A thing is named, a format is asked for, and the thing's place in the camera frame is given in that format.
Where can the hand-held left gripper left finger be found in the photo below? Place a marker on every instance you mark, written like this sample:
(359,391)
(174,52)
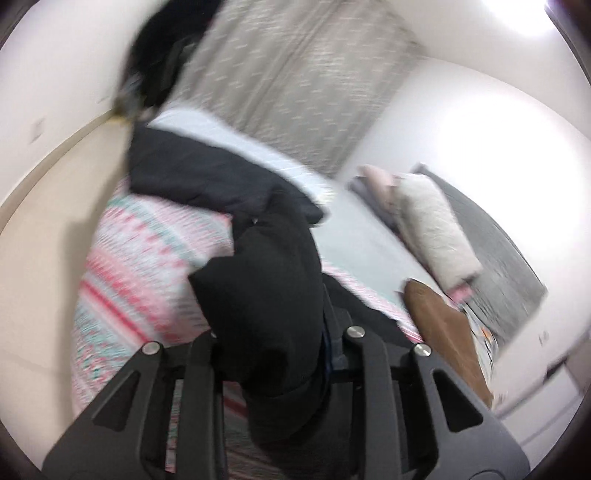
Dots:
(203,369)

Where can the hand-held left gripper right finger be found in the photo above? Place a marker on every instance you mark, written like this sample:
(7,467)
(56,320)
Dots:
(369,369)

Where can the black jacket with snap buttons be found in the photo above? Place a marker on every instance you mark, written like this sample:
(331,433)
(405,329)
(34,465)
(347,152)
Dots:
(272,295)

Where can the dark hanging clothes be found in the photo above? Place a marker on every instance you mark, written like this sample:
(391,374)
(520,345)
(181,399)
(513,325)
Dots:
(157,55)

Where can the brown cloth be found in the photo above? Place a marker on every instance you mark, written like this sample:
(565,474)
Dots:
(443,332)

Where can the white printed cloth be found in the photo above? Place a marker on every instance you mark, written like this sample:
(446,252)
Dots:
(482,337)

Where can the small pink cloth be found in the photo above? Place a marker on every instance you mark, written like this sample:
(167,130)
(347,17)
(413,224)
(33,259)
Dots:
(461,291)

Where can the pink and teal patterned blanket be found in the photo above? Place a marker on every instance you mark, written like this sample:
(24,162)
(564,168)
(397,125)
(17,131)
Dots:
(138,258)

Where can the bed with light grey sheet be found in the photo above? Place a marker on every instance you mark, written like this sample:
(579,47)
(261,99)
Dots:
(360,240)

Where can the cream quilted pillow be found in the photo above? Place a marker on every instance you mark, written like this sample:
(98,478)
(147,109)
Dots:
(438,226)

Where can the grey quilted headboard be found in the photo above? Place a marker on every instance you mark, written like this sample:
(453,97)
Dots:
(498,267)

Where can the pink pillow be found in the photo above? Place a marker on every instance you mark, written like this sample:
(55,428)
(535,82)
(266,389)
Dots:
(376,180)

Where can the black quilted jacket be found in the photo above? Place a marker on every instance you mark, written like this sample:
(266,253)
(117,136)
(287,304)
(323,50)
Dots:
(194,170)

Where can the beige patterned curtain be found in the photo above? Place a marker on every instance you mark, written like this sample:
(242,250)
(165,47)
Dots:
(304,78)

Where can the wall switch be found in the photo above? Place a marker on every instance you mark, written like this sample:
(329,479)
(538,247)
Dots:
(37,130)

